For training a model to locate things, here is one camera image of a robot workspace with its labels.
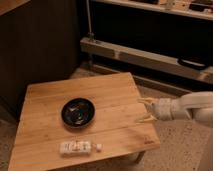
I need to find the metal vertical pole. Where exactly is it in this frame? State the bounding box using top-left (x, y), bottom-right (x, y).
top-left (86, 0), bottom-right (94, 41)

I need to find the upper wooden shelf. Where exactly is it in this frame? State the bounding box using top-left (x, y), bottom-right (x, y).
top-left (93, 0), bottom-right (213, 21)

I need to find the wooden table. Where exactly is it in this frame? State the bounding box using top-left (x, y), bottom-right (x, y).
top-left (8, 73), bottom-right (160, 171)

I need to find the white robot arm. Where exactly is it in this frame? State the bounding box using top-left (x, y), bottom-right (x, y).
top-left (137, 91), bottom-right (213, 171)

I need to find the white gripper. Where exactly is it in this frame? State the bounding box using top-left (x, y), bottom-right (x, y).
top-left (135, 97), bottom-right (174, 123)

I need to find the black handle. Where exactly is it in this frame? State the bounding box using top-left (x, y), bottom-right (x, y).
top-left (177, 58), bottom-right (210, 71)

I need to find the grey metal beam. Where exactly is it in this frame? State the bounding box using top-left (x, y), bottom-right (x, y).
top-left (80, 37), bottom-right (213, 84)

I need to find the black ceramic bowl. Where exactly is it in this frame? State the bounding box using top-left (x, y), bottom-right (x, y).
top-left (61, 98), bottom-right (95, 128)

